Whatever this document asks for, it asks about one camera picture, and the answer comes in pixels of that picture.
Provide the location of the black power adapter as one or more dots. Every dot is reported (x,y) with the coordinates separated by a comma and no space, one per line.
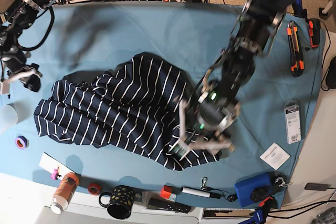
(316,186)

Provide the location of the black mug gold leaves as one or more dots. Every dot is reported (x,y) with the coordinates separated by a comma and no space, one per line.
(119,202)

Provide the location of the purple tape roll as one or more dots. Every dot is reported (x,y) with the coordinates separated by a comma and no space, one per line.
(21,142)

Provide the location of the translucent plastic cup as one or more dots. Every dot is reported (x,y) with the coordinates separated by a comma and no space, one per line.
(8,117)

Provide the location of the blue box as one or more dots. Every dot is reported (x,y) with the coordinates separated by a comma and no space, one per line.
(255,189)

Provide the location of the clear plastic blister pack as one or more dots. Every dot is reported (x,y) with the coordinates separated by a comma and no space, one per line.
(293,124)

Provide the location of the metal carabiner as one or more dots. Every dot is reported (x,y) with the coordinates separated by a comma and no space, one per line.
(203,184)

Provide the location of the orange bottle white cap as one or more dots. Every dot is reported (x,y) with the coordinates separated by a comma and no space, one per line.
(64,193)

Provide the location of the red orange cube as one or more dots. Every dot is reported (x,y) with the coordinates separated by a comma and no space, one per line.
(166,192)

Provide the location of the teal table cloth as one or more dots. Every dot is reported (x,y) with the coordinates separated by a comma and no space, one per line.
(91,38)

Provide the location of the orange black utility knife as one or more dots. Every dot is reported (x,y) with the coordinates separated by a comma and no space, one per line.
(296,54)

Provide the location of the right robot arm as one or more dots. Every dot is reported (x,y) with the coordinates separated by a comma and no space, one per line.
(18,17)

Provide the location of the orange black tool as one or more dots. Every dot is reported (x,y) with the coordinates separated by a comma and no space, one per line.
(314,27)

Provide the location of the white black marker pen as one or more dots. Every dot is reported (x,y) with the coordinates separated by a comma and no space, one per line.
(200,193)

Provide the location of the red tape roll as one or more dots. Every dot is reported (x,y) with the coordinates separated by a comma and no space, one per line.
(94,189)

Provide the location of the white paper sheet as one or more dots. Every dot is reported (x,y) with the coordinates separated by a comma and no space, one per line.
(48,163)

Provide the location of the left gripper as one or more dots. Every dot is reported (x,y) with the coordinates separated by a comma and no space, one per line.
(204,126)

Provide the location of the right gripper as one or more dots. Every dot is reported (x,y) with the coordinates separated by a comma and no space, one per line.
(14,68)

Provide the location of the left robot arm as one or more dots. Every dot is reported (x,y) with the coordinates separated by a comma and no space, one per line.
(252,36)

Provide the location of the blue clamp bottom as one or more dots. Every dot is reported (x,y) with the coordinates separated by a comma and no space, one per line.
(260,215)

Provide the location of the black remote control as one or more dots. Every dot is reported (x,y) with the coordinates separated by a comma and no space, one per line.
(168,205)

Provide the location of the navy white striped t-shirt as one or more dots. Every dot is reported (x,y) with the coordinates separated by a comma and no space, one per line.
(135,109)

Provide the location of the blue black clamp top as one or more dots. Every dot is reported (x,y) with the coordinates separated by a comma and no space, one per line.
(298,9)

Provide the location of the white square card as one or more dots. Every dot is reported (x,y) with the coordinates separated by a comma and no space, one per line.
(275,156)

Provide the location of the pink clip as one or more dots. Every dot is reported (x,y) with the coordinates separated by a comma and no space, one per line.
(54,175)

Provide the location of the black round object right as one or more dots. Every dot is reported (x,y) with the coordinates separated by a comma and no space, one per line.
(331,74)

